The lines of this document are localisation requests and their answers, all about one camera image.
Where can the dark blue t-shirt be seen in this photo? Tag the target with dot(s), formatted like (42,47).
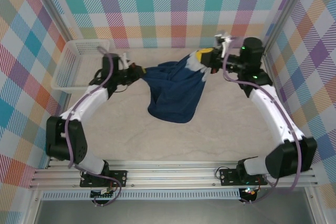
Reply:
(173,103)

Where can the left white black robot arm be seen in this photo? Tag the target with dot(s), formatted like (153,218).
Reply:
(78,142)

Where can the white plastic mesh basket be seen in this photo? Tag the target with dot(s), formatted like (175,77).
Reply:
(76,58)

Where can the black circuit board white connector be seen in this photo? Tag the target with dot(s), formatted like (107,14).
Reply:
(98,195)

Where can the circuit board with lit LEDs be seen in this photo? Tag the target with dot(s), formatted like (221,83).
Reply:
(249,192)

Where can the aluminium table side rail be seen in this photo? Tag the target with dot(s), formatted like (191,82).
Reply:
(267,54)

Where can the aluminium frame post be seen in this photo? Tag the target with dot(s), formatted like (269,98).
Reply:
(284,9)
(53,3)

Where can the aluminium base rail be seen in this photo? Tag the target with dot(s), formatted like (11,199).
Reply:
(170,174)

